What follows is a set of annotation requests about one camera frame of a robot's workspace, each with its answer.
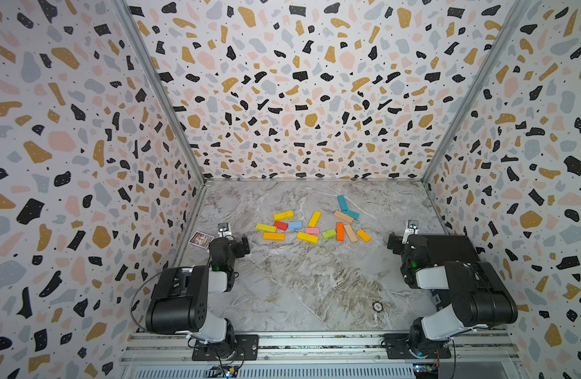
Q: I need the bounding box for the orange-yellow long block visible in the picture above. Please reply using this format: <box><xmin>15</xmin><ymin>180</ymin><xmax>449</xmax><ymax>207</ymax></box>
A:
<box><xmin>262</xmin><ymin>232</ymin><xmax>286</xmax><ymax>241</ymax></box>

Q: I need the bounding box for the red block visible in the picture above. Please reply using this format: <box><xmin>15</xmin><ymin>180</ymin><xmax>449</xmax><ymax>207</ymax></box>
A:
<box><xmin>274</xmin><ymin>221</ymin><xmax>289</xmax><ymax>232</ymax></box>

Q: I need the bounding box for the lime green block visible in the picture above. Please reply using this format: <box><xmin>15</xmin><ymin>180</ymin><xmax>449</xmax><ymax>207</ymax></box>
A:
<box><xmin>322</xmin><ymin>229</ymin><xmax>337</xmax><ymax>239</ymax></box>

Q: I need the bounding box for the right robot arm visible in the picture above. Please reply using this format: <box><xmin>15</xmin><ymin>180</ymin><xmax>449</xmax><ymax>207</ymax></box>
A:
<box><xmin>383</xmin><ymin>229</ymin><xmax>519</xmax><ymax>359</ymax></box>

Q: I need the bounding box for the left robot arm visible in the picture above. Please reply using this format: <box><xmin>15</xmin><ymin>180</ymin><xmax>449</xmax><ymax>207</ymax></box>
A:
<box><xmin>145</xmin><ymin>236</ymin><xmax>250</xmax><ymax>348</ymax></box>

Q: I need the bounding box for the amber flat block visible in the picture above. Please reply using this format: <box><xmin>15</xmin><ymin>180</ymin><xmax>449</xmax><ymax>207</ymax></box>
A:
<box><xmin>357</xmin><ymin>230</ymin><xmax>372</xmax><ymax>243</ymax></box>

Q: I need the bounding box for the natural wood long block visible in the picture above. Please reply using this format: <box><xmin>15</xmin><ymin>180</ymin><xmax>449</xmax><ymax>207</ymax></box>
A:
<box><xmin>343</xmin><ymin>224</ymin><xmax>358</xmax><ymax>243</ymax></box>

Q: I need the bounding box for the small printed card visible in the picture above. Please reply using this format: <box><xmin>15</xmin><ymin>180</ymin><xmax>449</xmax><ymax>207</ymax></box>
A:
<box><xmin>189</xmin><ymin>231</ymin><xmax>215</xmax><ymax>249</ymax></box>

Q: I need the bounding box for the black carrying case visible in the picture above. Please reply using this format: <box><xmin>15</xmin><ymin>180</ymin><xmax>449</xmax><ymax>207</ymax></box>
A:
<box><xmin>425</xmin><ymin>235</ymin><xmax>481</xmax><ymax>265</ymax></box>

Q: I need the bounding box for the teal small block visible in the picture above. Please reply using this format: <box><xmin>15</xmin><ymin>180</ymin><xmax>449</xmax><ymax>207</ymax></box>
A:
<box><xmin>345</xmin><ymin>210</ymin><xmax>360</xmax><ymax>220</ymax></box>

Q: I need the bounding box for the light blue block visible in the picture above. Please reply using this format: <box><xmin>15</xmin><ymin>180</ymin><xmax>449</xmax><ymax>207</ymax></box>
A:
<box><xmin>288</xmin><ymin>221</ymin><xmax>303</xmax><ymax>230</ymax></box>

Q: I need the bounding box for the orange block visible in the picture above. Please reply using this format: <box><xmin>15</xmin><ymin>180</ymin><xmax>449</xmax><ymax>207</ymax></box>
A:
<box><xmin>336</xmin><ymin>222</ymin><xmax>345</xmax><ymax>242</ymax></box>

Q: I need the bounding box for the natural wood upper block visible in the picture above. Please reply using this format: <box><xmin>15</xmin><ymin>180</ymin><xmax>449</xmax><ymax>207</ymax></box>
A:
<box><xmin>334</xmin><ymin>211</ymin><xmax>354</xmax><ymax>224</ymax></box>

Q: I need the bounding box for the round table grommet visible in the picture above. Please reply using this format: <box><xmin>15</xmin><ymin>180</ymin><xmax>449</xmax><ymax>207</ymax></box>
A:
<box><xmin>372</xmin><ymin>302</ymin><xmax>383</xmax><ymax>313</ymax></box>

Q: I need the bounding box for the teal long block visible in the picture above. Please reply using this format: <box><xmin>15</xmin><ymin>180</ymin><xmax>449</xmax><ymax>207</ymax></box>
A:
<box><xmin>338</xmin><ymin>195</ymin><xmax>349</xmax><ymax>213</ymax></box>

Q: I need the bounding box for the pink block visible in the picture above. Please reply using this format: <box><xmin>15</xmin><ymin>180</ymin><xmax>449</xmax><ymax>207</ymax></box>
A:
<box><xmin>305</xmin><ymin>227</ymin><xmax>320</xmax><ymax>235</ymax></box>

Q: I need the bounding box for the yellow upright long block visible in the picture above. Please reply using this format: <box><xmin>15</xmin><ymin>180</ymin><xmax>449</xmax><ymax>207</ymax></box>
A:
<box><xmin>308</xmin><ymin>211</ymin><xmax>322</xmax><ymax>228</ymax></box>

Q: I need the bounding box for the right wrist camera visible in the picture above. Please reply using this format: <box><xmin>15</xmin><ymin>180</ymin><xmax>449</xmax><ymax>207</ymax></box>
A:
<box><xmin>402</xmin><ymin>220</ymin><xmax>419</xmax><ymax>244</ymax></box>

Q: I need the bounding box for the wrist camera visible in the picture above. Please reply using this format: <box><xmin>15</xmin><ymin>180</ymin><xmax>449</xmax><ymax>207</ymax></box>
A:
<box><xmin>218</xmin><ymin>223</ymin><xmax>232</xmax><ymax>238</ymax></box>
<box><xmin>402</xmin><ymin>220</ymin><xmax>419</xmax><ymax>244</ymax></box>

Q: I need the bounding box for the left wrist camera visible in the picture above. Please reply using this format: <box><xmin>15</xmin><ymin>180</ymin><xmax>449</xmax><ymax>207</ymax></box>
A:
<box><xmin>218</xmin><ymin>223</ymin><xmax>232</xmax><ymax>238</ymax></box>

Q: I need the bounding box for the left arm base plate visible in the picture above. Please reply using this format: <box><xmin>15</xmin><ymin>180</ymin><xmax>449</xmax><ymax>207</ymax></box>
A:
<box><xmin>192</xmin><ymin>334</ymin><xmax>260</xmax><ymax>362</ymax></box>

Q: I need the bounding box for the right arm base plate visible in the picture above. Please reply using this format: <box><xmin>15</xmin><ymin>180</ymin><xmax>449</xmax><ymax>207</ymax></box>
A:
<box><xmin>381</xmin><ymin>333</ymin><xmax>451</xmax><ymax>360</ymax></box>

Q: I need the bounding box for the aluminium front rail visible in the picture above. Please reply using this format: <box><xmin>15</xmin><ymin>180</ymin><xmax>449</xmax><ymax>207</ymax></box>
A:
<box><xmin>122</xmin><ymin>330</ymin><xmax>528</xmax><ymax>378</ymax></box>

